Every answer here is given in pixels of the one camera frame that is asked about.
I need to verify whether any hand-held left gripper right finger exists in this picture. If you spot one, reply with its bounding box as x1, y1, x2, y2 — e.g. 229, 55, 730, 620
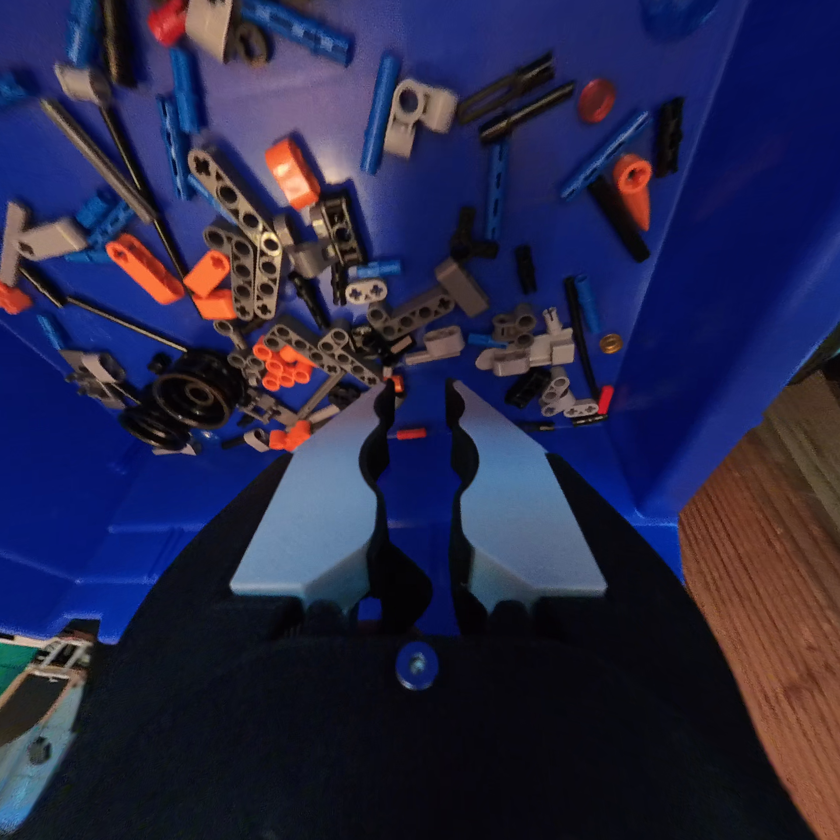
444, 381, 609, 620

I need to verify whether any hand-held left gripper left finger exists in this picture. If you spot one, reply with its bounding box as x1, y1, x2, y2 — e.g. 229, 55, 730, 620
230, 381, 399, 618

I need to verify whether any pile of plastic building pieces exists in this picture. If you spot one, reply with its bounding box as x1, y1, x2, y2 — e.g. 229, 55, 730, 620
0, 0, 686, 458

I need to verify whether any blue plastic bin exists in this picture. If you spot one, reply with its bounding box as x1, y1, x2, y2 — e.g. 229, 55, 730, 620
0, 0, 840, 644

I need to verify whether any black pulley wheel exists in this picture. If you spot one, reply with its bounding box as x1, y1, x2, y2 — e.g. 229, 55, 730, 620
121, 401, 185, 450
151, 348, 245, 427

